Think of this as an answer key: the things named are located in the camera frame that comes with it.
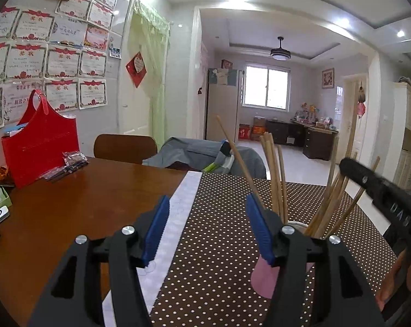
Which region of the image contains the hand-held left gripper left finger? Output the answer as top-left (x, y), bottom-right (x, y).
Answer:
top-left (28, 195), bottom-right (171, 327)

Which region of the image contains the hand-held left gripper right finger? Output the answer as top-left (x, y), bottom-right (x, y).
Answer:
top-left (245, 194), bottom-right (385, 327)

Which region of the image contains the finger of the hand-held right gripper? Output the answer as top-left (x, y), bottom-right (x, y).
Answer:
top-left (338, 158), bottom-right (398, 207)

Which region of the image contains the pink cup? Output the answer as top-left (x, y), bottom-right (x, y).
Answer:
top-left (250, 221), bottom-right (318, 299)

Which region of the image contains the bunch of wooden chopsticks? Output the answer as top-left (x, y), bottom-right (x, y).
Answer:
top-left (215, 82), bottom-right (381, 239)

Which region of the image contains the person's right hand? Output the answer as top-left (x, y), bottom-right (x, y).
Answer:
top-left (375, 248), bottom-right (411, 314)

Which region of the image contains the brown polka dot table mat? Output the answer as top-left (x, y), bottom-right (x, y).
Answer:
top-left (101, 170), bottom-right (398, 327)

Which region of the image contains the dark wooden desk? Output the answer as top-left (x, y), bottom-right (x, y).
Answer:
top-left (290, 119), bottom-right (339, 161)

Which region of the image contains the red hanging ornament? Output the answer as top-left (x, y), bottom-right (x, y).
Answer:
top-left (356, 81), bottom-right (367, 118)

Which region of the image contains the striped scarf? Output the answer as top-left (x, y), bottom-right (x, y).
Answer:
top-left (202, 140), bottom-right (236, 174)

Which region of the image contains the grey jacket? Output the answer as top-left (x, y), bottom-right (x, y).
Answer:
top-left (142, 137), bottom-right (268, 179)

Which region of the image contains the brown wooden chair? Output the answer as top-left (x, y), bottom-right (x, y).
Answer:
top-left (94, 134), bottom-right (158, 165)

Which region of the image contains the dark low cabinet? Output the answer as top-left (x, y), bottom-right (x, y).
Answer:
top-left (265, 120), bottom-right (306, 147)

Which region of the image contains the small framed picture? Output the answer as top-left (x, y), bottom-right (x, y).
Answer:
top-left (321, 68), bottom-right (335, 90)

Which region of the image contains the clear plastic packet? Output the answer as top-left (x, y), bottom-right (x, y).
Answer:
top-left (62, 151), bottom-right (89, 166)

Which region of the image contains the packet of black pens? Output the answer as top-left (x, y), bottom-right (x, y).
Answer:
top-left (40, 162), bottom-right (90, 182)

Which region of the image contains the beige refrigerator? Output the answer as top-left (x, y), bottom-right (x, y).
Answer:
top-left (205, 68), bottom-right (244, 142)

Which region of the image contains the window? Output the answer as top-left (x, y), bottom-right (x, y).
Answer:
top-left (244, 63), bottom-right (291, 111)

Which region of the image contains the red bag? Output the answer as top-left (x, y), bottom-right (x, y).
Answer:
top-left (1, 89), bottom-right (80, 189)

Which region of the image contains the green curtain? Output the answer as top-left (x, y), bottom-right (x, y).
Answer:
top-left (128, 0), bottom-right (172, 150)

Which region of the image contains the ceiling fan lamp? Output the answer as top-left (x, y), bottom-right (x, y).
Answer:
top-left (270, 36), bottom-right (292, 61)

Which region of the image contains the green box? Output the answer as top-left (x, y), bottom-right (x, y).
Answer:
top-left (0, 181), bottom-right (13, 219)

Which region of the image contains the red diamond wall decoration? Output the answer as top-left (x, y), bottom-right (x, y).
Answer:
top-left (125, 52), bottom-right (148, 89)

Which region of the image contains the wall of award certificates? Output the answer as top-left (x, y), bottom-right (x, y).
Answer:
top-left (0, 0), bottom-right (120, 133)

